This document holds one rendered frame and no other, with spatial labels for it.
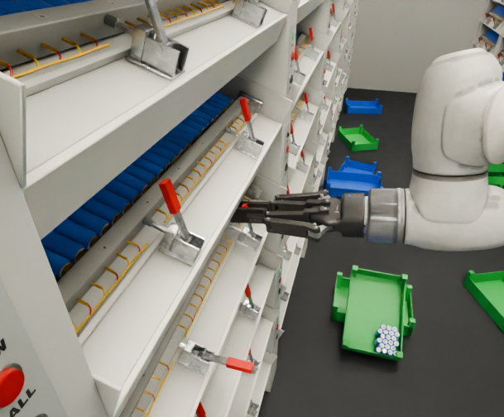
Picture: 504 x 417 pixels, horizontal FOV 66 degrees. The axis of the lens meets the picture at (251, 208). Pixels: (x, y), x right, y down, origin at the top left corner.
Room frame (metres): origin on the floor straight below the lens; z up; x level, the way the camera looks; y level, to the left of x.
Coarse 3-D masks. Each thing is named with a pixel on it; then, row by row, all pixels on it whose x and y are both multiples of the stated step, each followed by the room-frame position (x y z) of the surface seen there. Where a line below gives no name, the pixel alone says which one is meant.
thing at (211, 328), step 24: (264, 192) 0.74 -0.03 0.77; (264, 240) 0.60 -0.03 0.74; (216, 264) 0.51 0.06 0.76; (240, 264) 0.52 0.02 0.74; (216, 288) 0.46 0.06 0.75; (240, 288) 0.47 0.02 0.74; (192, 312) 0.40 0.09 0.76; (216, 312) 0.41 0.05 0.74; (192, 336) 0.36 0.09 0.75; (216, 336) 0.37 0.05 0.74; (168, 360) 0.32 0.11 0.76; (168, 384) 0.29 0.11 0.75; (192, 384) 0.29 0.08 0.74; (144, 408) 0.25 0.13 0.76; (168, 408) 0.26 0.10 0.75; (192, 408) 0.27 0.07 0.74
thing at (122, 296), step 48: (240, 96) 0.73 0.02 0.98; (192, 144) 0.52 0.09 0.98; (240, 144) 0.58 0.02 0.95; (144, 192) 0.39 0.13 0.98; (192, 192) 0.43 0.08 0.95; (240, 192) 0.47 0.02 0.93; (48, 240) 0.28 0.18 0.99; (96, 240) 0.29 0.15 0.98; (144, 240) 0.33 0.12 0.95; (192, 240) 0.33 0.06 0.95; (96, 288) 0.25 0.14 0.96; (144, 288) 0.27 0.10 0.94; (96, 336) 0.21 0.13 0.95; (144, 336) 0.22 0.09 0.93; (96, 384) 0.15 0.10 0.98
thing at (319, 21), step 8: (328, 0) 1.41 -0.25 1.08; (320, 8) 1.41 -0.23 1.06; (328, 8) 1.41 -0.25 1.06; (312, 16) 1.42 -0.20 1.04; (320, 16) 1.41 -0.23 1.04; (328, 16) 1.41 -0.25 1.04; (312, 24) 1.42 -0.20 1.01; (320, 24) 1.41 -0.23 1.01; (320, 64) 1.41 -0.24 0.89; (320, 72) 1.41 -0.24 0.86; (312, 80) 1.41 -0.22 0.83; (320, 80) 1.41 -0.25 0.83; (312, 88) 1.41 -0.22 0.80; (320, 88) 1.41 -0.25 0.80; (320, 104) 1.46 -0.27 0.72; (312, 128) 1.41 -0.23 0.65; (312, 136) 1.41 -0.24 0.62; (312, 168) 1.41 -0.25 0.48; (312, 176) 1.41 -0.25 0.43; (312, 184) 1.45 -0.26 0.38; (304, 248) 1.41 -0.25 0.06; (304, 256) 1.41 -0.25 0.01
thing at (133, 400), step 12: (228, 240) 0.56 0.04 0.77; (216, 252) 0.52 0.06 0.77; (204, 276) 0.46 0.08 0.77; (192, 288) 0.42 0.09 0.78; (180, 312) 0.38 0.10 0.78; (168, 336) 0.34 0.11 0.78; (156, 360) 0.30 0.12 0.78; (144, 372) 0.28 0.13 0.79; (168, 372) 0.30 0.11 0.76; (144, 384) 0.27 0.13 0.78; (132, 396) 0.25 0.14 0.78; (156, 396) 0.27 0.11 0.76; (132, 408) 0.24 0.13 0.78
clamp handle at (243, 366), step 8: (200, 352) 0.32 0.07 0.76; (208, 352) 0.33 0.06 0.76; (208, 360) 0.32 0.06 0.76; (216, 360) 0.32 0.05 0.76; (224, 360) 0.32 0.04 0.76; (232, 360) 0.31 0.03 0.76; (240, 360) 0.31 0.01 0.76; (232, 368) 0.31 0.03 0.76; (240, 368) 0.30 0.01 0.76; (248, 368) 0.30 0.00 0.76
